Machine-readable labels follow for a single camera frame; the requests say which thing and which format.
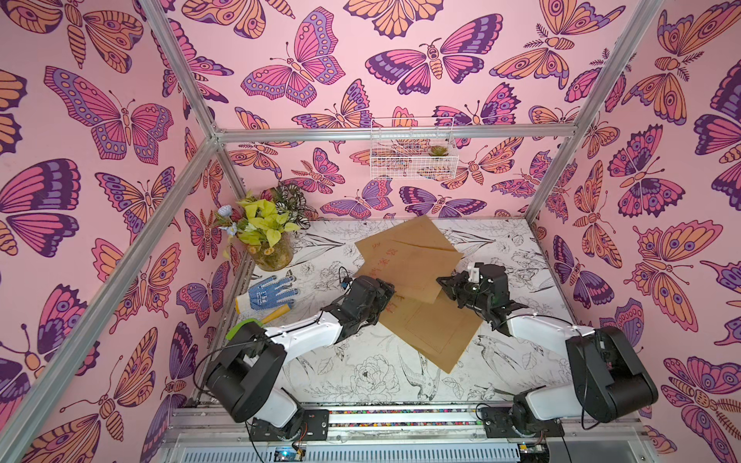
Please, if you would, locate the blue white work glove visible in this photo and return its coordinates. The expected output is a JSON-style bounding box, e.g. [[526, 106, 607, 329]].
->
[[235, 276, 300, 314]]

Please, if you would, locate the small green succulent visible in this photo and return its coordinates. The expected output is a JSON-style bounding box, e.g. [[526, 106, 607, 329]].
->
[[428, 146, 449, 157]]

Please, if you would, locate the green yellow handled tool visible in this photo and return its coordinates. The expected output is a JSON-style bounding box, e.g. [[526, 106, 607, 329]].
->
[[226, 305, 291, 341]]

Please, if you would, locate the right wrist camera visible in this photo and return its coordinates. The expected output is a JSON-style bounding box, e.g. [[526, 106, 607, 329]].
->
[[467, 262, 484, 285]]

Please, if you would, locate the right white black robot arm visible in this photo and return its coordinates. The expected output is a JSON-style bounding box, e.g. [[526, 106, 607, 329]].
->
[[437, 262, 659, 437]]

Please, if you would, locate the kraft file bag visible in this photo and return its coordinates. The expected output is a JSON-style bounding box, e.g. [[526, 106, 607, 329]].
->
[[355, 216, 455, 258], [355, 240, 463, 304], [380, 291, 482, 373]]

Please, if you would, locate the white wire basket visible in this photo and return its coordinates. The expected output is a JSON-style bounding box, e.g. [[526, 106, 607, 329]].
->
[[368, 118, 459, 182]]

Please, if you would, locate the potted plant in glass vase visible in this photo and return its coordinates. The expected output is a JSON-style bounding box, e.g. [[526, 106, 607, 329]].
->
[[216, 183, 316, 272]]

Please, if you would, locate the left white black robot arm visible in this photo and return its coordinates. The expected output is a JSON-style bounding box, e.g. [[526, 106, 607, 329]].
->
[[203, 276, 396, 440]]

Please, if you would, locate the aluminium frame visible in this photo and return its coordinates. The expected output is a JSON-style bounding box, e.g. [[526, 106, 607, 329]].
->
[[1, 1, 663, 462]]

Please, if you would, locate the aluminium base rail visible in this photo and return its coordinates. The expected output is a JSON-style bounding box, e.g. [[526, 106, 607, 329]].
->
[[155, 403, 661, 462]]

